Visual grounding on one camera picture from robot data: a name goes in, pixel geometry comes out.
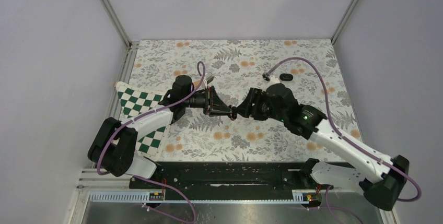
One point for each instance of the floral patterned table mat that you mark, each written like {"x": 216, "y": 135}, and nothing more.
{"x": 238, "y": 65}

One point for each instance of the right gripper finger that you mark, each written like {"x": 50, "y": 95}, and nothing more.
{"x": 246, "y": 110}
{"x": 251, "y": 98}

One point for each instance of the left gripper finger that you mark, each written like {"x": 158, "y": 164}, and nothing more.
{"x": 216, "y": 112}
{"x": 216, "y": 104}

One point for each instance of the small black oval object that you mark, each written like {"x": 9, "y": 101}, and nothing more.
{"x": 286, "y": 77}

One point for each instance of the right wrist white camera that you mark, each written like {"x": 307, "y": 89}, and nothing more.
{"x": 272, "y": 80}

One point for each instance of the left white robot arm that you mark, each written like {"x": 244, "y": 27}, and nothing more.
{"x": 113, "y": 149}

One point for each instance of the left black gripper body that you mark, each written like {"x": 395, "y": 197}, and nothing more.
{"x": 200, "y": 100}

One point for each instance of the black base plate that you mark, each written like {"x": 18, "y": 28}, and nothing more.
{"x": 231, "y": 181}

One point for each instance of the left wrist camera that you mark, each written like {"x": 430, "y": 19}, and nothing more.
{"x": 209, "y": 77}

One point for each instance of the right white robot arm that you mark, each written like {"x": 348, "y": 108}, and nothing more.
{"x": 377, "y": 176}

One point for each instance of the green white checkered mat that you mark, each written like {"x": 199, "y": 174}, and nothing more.
{"x": 134, "y": 101}

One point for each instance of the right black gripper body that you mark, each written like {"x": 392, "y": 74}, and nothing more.
{"x": 275, "y": 114}

